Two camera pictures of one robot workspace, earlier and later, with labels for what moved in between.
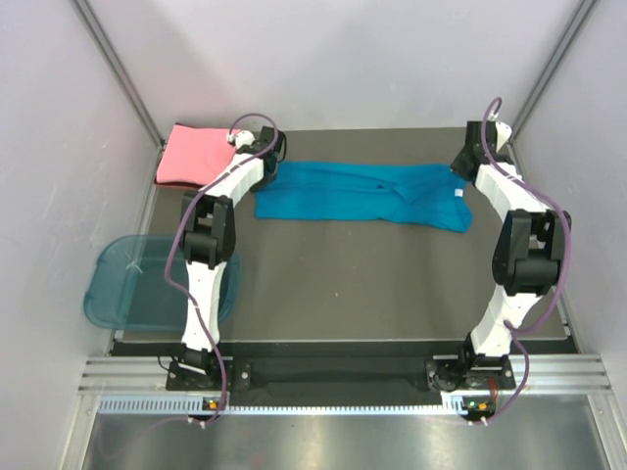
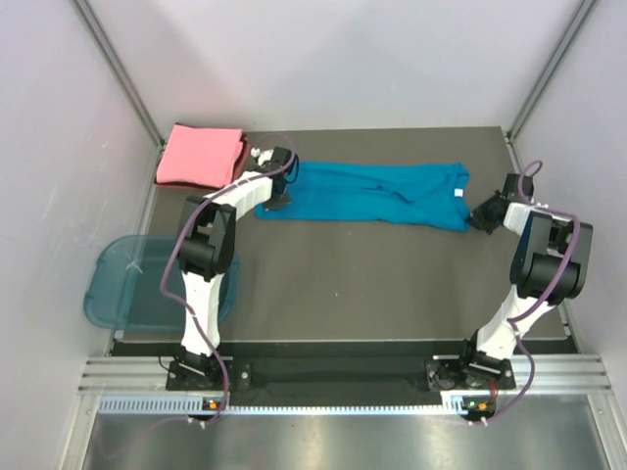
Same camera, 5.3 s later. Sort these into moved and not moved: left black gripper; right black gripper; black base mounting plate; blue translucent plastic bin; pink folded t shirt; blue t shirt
Moved: left black gripper; right black gripper
Not moved: pink folded t shirt; blue translucent plastic bin; black base mounting plate; blue t shirt
